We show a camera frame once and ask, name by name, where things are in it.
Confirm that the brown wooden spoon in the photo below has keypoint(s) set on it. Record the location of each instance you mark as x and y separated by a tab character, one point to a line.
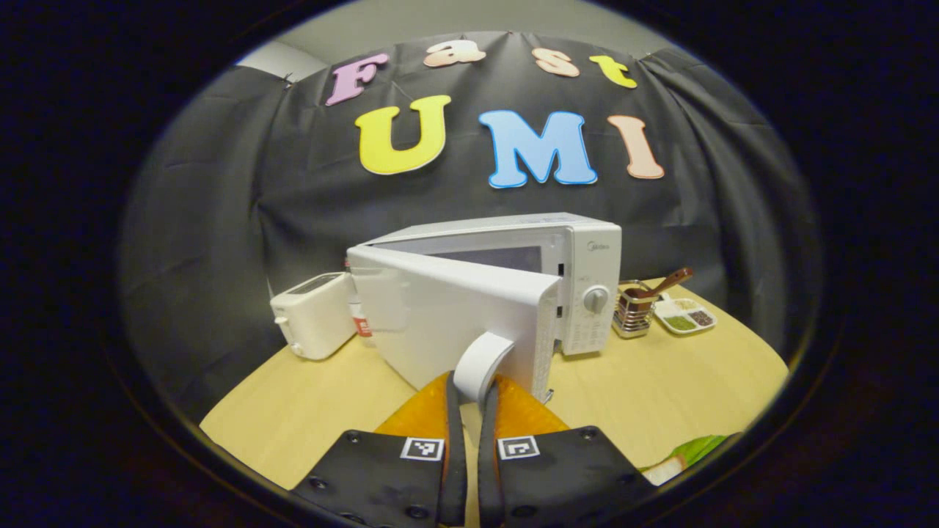
664	282

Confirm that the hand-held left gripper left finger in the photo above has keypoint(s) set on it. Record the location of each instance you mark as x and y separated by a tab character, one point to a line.
455	455

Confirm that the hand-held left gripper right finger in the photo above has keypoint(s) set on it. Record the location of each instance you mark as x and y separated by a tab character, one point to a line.
487	455

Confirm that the clear water bottle red label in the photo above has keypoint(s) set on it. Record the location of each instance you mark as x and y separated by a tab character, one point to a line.
362	324

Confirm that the white microwave oven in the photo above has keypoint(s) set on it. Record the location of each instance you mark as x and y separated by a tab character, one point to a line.
455	315

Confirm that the white toaster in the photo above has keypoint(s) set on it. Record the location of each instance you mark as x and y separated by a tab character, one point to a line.
315	315

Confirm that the white plate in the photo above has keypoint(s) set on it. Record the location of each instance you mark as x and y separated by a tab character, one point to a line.
664	471

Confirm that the white divided dish with beans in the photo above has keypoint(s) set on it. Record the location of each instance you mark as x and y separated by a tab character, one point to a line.
686	317

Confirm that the lettuce toast sandwich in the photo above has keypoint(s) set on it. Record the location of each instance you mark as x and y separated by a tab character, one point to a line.
693	447

